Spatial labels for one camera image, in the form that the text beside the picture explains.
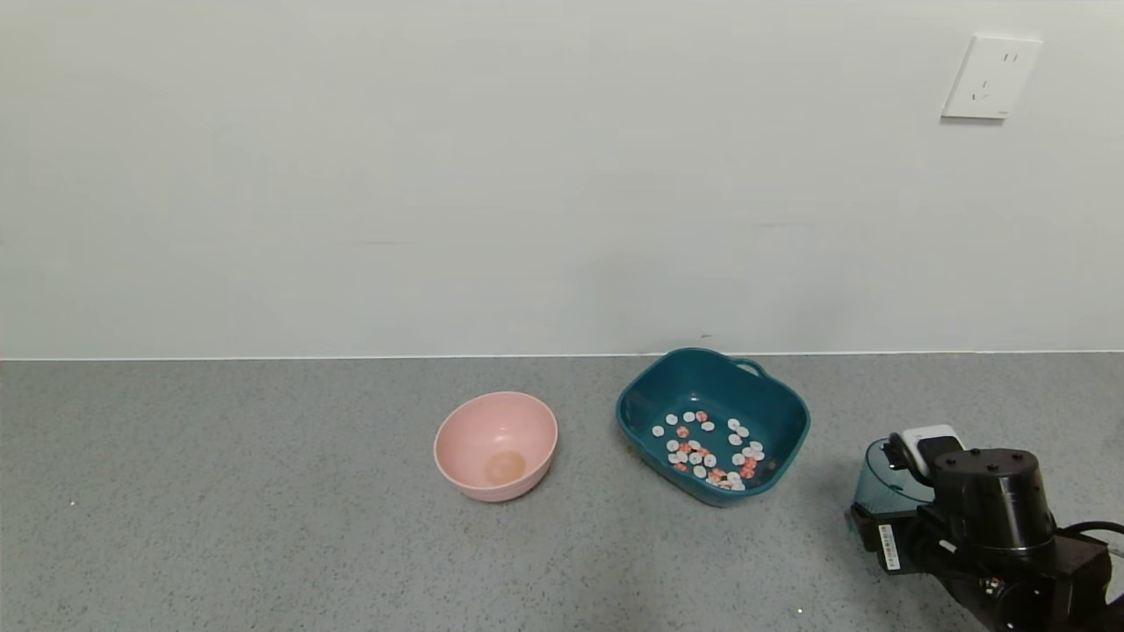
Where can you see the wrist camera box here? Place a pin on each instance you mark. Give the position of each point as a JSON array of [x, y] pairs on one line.
[[931, 439]]

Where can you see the teal plastic basin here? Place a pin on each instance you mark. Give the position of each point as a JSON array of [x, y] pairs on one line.
[[711, 386]]

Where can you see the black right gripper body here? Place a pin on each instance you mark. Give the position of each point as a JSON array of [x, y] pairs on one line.
[[883, 535]]

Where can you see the white wall outlet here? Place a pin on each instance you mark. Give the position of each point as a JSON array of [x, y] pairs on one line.
[[992, 77]]

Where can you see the pink bowl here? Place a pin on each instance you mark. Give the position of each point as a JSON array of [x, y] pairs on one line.
[[496, 443]]

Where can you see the blue ribbed transparent cup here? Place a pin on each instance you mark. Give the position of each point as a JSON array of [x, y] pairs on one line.
[[882, 491]]

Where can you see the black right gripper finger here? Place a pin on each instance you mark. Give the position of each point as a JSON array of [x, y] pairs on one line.
[[862, 525]]

